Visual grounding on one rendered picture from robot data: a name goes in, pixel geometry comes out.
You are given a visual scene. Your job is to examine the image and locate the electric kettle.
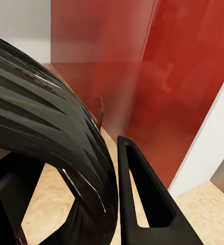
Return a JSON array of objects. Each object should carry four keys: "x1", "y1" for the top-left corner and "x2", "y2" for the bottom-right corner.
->
[{"x1": 0, "y1": 39, "x2": 119, "y2": 245}]

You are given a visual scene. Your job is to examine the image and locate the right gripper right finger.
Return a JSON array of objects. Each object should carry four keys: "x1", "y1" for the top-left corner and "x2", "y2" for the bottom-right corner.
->
[{"x1": 118, "y1": 136, "x2": 204, "y2": 245}]

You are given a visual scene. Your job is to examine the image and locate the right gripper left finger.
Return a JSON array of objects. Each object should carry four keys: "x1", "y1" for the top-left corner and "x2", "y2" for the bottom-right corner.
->
[{"x1": 0, "y1": 152, "x2": 45, "y2": 245}]

